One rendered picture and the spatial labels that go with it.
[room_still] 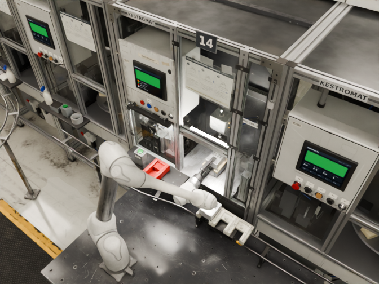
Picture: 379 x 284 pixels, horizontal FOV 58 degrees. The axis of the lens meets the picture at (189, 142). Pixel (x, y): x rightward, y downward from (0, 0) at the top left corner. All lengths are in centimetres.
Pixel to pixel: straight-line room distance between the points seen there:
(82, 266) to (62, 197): 137
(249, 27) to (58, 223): 254
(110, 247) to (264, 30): 150
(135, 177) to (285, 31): 107
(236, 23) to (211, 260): 149
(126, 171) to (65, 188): 205
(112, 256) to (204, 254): 62
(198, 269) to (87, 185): 180
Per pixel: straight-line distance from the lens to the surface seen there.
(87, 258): 249
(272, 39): 178
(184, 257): 240
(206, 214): 227
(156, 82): 206
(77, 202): 364
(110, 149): 190
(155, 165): 250
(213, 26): 186
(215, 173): 245
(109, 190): 206
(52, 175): 395
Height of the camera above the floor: 282
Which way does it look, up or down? 45 degrees down
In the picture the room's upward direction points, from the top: straight up
